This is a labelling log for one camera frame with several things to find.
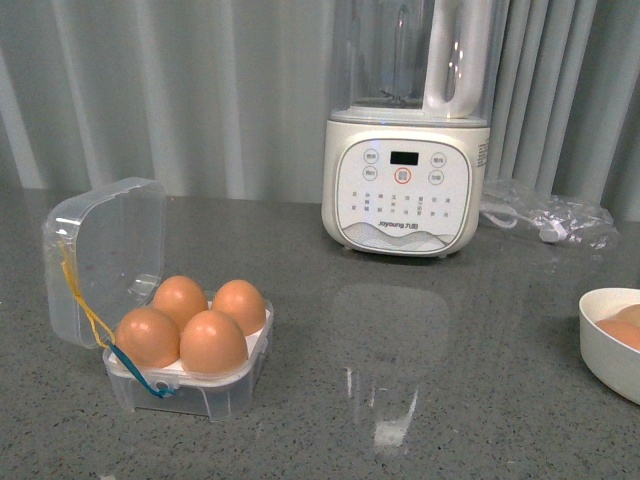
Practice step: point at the white ceramic bowl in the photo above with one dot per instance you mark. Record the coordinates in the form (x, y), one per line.
(612, 362)

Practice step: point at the brown egg back right box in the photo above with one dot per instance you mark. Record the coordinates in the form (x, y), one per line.
(243, 302)

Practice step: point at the clear blender jar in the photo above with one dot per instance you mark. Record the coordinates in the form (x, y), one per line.
(422, 63)

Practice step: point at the blue rubber band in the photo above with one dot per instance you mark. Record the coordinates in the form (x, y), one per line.
(131, 367)

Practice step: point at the brown egg front left box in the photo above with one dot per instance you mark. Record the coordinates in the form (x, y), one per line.
(149, 337)

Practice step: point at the pale egg back in bowl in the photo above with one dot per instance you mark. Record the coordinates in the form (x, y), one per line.
(630, 314)

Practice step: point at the yellow rubber band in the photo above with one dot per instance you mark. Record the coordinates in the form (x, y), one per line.
(103, 334)

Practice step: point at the brown egg back left box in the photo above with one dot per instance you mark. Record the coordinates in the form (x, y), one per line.
(181, 298)

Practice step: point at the white blender base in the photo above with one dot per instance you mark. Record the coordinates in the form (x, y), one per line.
(403, 190)

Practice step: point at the brown egg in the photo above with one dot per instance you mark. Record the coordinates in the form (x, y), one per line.
(625, 332)
(212, 343)

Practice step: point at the clear plastic bag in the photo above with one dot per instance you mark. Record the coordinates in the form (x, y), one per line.
(557, 220)

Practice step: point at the brown egg box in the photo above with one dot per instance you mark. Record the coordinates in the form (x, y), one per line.
(149, 337)
(243, 302)
(181, 298)

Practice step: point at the clear plastic egg box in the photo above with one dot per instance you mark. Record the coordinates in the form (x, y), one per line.
(116, 235)

